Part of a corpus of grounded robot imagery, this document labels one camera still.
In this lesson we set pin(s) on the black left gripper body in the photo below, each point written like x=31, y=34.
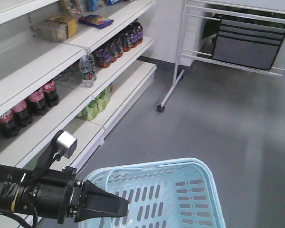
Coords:
x=55, y=195

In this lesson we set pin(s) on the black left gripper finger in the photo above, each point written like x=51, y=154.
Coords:
x=94, y=202

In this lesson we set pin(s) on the light blue plastic basket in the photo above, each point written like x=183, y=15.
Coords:
x=177, y=193

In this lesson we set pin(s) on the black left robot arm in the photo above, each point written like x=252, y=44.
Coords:
x=10, y=180

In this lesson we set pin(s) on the plastic cola bottle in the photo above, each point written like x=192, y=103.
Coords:
x=50, y=93

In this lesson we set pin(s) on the white metal shelf unit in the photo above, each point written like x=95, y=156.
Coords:
x=27, y=62

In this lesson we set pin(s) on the clear water bottle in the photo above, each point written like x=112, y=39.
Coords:
x=86, y=72

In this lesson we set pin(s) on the clear biscuit tray yellow label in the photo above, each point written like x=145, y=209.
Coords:
x=57, y=28

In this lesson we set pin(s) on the blue cracker bag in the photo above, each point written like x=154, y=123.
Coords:
x=96, y=21

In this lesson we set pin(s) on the grey fabric organizer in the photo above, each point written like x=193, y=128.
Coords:
x=247, y=44

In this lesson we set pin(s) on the white rolling rack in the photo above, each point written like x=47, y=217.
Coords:
x=199, y=26

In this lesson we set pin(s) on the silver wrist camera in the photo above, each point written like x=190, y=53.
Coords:
x=66, y=144

